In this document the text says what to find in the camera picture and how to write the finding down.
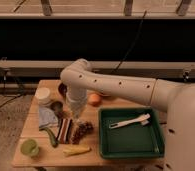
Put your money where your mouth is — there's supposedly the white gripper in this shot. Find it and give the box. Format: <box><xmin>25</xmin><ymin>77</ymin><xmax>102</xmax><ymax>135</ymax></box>
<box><xmin>68</xmin><ymin>100</ymin><xmax>86</xmax><ymax>119</ymax></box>

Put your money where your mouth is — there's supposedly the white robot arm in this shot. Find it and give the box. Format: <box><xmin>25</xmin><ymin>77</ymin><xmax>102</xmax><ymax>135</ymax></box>
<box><xmin>60</xmin><ymin>59</ymin><xmax>195</xmax><ymax>171</ymax></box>

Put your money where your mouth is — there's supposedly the small metal cup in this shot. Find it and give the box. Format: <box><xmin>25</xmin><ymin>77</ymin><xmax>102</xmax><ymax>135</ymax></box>
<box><xmin>50</xmin><ymin>101</ymin><xmax>63</xmax><ymax>117</ymax></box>

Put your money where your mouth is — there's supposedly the white plastic cup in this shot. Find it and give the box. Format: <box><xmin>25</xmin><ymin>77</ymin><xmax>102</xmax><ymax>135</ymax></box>
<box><xmin>35</xmin><ymin>87</ymin><xmax>51</xmax><ymax>105</ymax></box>

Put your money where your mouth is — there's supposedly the green plastic cup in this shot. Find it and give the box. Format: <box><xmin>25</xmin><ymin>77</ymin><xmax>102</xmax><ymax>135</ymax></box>
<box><xmin>20</xmin><ymin>139</ymin><xmax>39</xmax><ymax>157</ymax></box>

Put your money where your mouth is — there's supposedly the orange fruit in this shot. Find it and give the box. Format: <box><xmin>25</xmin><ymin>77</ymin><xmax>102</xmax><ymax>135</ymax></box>
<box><xmin>88</xmin><ymin>93</ymin><xmax>101</xmax><ymax>106</ymax></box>

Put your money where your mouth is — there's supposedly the dark red bowl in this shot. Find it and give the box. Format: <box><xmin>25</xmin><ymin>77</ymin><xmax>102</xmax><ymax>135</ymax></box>
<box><xmin>58</xmin><ymin>83</ymin><xmax>67</xmax><ymax>98</ymax></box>

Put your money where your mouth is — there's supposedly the orange bowl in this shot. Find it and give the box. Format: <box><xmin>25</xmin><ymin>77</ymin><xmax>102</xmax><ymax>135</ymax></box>
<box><xmin>97</xmin><ymin>92</ymin><xmax>111</xmax><ymax>97</ymax></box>

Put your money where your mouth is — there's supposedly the striped brown block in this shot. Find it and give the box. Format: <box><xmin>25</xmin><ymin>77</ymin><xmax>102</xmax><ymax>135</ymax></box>
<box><xmin>57</xmin><ymin>118</ymin><xmax>72</xmax><ymax>144</ymax></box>

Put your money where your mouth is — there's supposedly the purple grape bunch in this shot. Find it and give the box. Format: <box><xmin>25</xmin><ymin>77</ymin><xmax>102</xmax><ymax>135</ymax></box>
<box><xmin>71</xmin><ymin>122</ymin><xmax>94</xmax><ymax>144</ymax></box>

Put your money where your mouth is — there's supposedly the grey folded cloth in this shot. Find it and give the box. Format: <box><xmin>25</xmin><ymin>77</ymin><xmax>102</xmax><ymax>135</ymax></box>
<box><xmin>38</xmin><ymin>106</ymin><xmax>58</xmax><ymax>127</ymax></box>

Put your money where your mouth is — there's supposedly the wooden table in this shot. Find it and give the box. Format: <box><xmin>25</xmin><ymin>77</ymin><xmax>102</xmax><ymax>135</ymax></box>
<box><xmin>12</xmin><ymin>78</ymin><xmax>168</xmax><ymax>168</ymax></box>

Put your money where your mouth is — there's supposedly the yellow corn cob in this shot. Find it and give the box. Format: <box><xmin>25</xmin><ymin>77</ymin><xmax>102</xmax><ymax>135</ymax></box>
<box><xmin>63</xmin><ymin>145</ymin><xmax>91</xmax><ymax>156</ymax></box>

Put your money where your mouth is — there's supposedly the green plastic tray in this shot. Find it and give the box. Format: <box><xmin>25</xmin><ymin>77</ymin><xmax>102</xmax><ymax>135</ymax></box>
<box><xmin>99</xmin><ymin>107</ymin><xmax>164</xmax><ymax>159</ymax></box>

